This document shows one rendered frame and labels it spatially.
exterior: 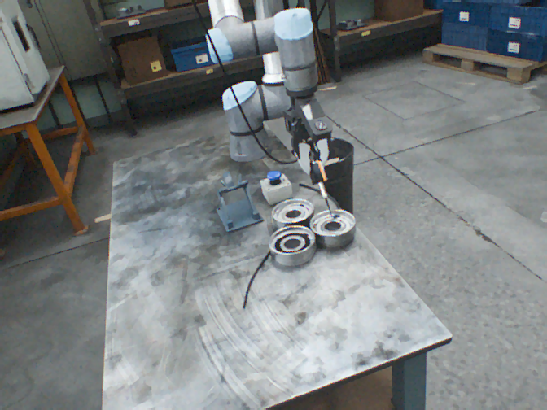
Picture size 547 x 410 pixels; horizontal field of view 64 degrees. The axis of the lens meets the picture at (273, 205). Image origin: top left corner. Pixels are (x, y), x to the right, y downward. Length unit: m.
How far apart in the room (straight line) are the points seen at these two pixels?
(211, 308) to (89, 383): 1.21
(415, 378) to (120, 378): 0.55
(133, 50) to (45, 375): 2.96
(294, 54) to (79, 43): 3.82
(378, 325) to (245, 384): 0.26
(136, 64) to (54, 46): 0.76
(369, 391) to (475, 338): 0.92
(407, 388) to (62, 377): 1.57
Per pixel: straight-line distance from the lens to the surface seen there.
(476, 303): 2.04
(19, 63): 3.01
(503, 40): 4.68
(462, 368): 1.82
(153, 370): 0.87
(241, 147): 1.47
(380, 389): 1.07
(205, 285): 0.99
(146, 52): 4.36
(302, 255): 0.96
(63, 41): 4.67
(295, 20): 0.94
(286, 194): 1.20
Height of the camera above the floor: 1.43
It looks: 31 degrees down
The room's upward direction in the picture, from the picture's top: 11 degrees counter-clockwise
